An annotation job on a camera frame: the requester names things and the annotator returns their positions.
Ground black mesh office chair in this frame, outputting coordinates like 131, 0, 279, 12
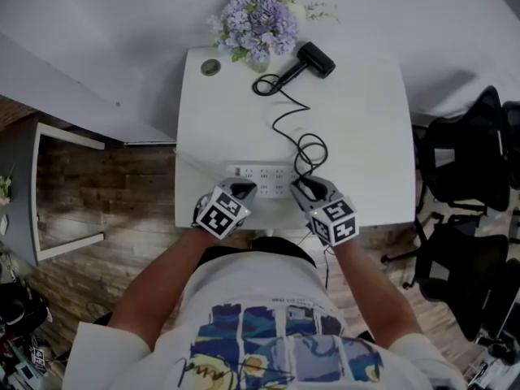
481, 258, 520, 343
500, 100, 520, 193
413, 84, 514, 214
380, 212, 512, 343

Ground purple artificial flower bouquet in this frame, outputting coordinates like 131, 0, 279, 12
206, 0, 341, 63

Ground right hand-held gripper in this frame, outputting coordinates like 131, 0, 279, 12
289, 175, 359, 247

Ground black hair dryer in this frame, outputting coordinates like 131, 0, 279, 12
277, 41, 337, 89

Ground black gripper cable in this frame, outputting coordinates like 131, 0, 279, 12
320, 244, 332, 291

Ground black shorts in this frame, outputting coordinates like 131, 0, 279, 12
197, 236, 318, 268

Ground person's left forearm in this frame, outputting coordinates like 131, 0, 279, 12
106, 226, 223, 352

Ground cluttered equipment pile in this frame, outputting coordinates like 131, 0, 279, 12
0, 280, 71, 390

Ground black power cord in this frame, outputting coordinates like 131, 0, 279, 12
252, 73, 329, 183

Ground white printed t-shirt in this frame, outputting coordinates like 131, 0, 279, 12
62, 253, 468, 390

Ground person's right forearm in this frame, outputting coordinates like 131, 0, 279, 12
331, 237, 424, 351

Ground white power strip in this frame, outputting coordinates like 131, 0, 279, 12
225, 163, 314, 200

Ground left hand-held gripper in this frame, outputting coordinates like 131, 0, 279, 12
191, 178, 258, 241

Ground white side table frame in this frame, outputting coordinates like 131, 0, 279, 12
31, 121, 106, 266

